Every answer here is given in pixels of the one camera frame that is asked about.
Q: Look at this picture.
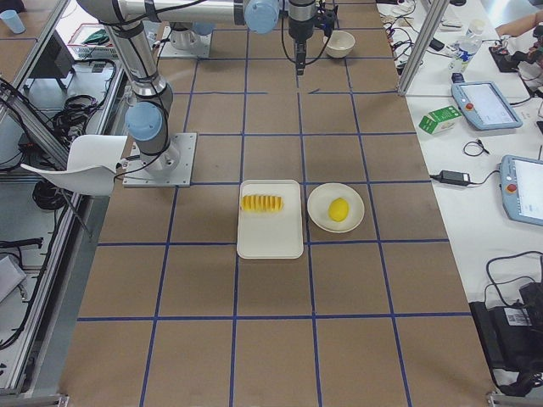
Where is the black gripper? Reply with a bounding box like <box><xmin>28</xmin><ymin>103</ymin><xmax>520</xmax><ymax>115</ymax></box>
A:
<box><xmin>288</xmin><ymin>0</ymin><xmax>316</xmax><ymax>75</ymax></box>

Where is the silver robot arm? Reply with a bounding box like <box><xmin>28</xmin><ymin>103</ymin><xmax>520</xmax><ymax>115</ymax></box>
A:
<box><xmin>78</xmin><ymin>1</ymin><xmax>279</xmax><ymax>175</ymax></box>

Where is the cream plate with lemon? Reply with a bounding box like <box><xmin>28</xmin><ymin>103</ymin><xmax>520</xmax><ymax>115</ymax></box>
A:
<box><xmin>307</xmin><ymin>183</ymin><xmax>365</xmax><ymax>233</ymax></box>

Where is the cream bowl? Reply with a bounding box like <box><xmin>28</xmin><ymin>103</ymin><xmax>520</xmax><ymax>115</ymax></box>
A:
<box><xmin>322</xmin><ymin>31</ymin><xmax>356</xmax><ymax>59</ymax></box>

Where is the green white carton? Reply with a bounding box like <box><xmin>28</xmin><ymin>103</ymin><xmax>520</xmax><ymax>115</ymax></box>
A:
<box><xmin>418</xmin><ymin>105</ymin><xmax>462</xmax><ymax>134</ymax></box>

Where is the plastic water bottle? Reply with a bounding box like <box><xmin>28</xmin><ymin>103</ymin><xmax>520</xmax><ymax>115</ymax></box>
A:
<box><xmin>448</xmin><ymin>20</ymin><xmax>485</xmax><ymax>73</ymax></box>

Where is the yellow lemon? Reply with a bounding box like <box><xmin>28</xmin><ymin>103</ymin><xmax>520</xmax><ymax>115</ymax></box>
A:
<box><xmin>327</xmin><ymin>198</ymin><xmax>350</xmax><ymax>222</ymax></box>

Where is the far teach pendant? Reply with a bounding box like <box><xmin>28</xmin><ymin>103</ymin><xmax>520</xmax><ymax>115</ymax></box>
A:
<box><xmin>451</xmin><ymin>81</ymin><xmax>523</xmax><ymax>131</ymax></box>

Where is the teach pendant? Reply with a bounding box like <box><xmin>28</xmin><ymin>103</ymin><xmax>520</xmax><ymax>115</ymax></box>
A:
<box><xmin>451</xmin><ymin>81</ymin><xmax>523</xmax><ymax>131</ymax></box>
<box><xmin>500</xmin><ymin>154</ymin><xmax>542</xmax><ymax>226</ymax></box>

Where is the white rectangular tray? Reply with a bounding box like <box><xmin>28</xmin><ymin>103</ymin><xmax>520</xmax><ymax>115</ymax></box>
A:
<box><xmin>237</xmin><ymin>180</ymin><xmax>304</xmax><ymax>259</ymax></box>

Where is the black power adapter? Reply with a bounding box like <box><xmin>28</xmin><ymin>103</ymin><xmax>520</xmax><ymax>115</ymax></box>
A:
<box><xmin>439</xmin><ymin>170</ymin><xmax>471</xmax><ymax>187</ymax></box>

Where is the white chair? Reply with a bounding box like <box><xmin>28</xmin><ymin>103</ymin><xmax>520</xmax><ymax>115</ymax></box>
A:
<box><xmin>21</xmin><ymin>135</ymin><xmax>127</xmax><ymax>197</ymax></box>

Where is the near teach pendant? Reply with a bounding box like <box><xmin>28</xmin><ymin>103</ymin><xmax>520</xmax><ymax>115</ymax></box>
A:
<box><xmin>500</xmin><ymin>154</ymin><xmax>542</xmax><ymax>226</ymax></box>

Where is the blue plastic cup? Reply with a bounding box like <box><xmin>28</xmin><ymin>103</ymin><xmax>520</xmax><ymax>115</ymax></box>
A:
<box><xmin>0</xmin><ymin>9</ymin><xmax>25</xmax><ymax>34</ymax></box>

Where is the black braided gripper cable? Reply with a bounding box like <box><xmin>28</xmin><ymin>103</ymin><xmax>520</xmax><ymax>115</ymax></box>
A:
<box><xmin>280</xmin><ymin>16</ymin><xmax>332</xmax><ymax>65</ymax></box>

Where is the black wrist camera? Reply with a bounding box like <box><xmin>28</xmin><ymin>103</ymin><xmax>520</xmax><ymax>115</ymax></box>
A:
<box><xmin>314</xmin><ymin>1</ymin><xmax>336</xmax><ymax>36</ymax></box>

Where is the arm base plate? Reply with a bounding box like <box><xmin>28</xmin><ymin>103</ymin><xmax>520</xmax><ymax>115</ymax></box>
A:
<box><xmin>122</xmin><ymin>132</ymin><xmax>197</xmax><ymax>187</ymax></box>
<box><xmin>160</xmin><ymin>23</ymin><xmax>215</xmax><ymax>59</ymax></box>

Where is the aluminium frame post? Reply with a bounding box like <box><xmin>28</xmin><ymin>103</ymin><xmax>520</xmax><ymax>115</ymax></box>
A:
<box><xmin>397</xmin><ymin>0</ymin><xmax>448</xmax><ymax>96</ymax></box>

